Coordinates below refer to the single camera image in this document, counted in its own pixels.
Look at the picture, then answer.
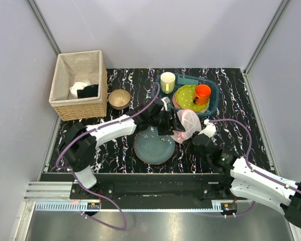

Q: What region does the pink plate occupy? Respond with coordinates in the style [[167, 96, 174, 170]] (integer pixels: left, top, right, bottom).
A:
[[173, 94, 181, 108]]

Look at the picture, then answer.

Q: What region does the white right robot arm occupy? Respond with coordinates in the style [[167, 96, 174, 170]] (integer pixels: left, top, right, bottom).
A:
[[192, 119, 301, 228]]

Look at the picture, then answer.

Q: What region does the teal plastic tray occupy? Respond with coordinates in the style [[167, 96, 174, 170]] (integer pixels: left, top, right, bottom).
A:
[[158, 74, 220, 117]]

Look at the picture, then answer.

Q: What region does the white cloth in basket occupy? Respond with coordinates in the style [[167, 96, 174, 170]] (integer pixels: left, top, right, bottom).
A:
[[69, 79, 91, 99]]

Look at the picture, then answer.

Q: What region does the teal ceramic plate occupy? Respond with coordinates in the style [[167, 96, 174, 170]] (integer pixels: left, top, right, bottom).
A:
[[133, 127, 176, 165]]

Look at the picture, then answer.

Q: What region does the black item in basket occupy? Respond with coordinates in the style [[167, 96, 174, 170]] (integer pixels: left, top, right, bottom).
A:
[[77, 84, 99, 99]]

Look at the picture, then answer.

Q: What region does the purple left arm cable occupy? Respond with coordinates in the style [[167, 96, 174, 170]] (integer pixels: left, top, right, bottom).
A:
[[55, 82, 161, 230]]

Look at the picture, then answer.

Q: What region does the beige brown bowl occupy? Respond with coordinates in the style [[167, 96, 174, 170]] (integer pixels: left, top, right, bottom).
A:
[[108, 89, 131, 110]]

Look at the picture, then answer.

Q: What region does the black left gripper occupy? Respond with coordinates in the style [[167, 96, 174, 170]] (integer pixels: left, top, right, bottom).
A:
[[149, 108, 185, 136]]

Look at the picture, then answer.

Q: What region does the pale yellow mug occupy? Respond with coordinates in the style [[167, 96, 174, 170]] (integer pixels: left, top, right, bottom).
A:
[[160, 72, 176, 94]]

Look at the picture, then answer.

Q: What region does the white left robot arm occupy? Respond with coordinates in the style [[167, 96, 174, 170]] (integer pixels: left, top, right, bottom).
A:
[[56, 98, 185, 199]]

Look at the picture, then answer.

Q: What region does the wicker basket with liner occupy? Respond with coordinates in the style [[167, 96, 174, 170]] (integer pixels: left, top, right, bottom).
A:
[[49, 50, 107, 121]]

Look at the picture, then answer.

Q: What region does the orange mug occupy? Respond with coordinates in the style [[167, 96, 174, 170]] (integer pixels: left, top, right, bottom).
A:
[[193, 84, 211, 105]]

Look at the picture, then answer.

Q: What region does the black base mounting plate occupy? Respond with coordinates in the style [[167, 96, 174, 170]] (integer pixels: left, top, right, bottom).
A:
[[69, 172, 249, 203]]

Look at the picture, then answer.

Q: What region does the green polka dot plate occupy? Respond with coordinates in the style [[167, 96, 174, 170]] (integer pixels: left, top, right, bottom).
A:
[[175, 85, 210, 112]]

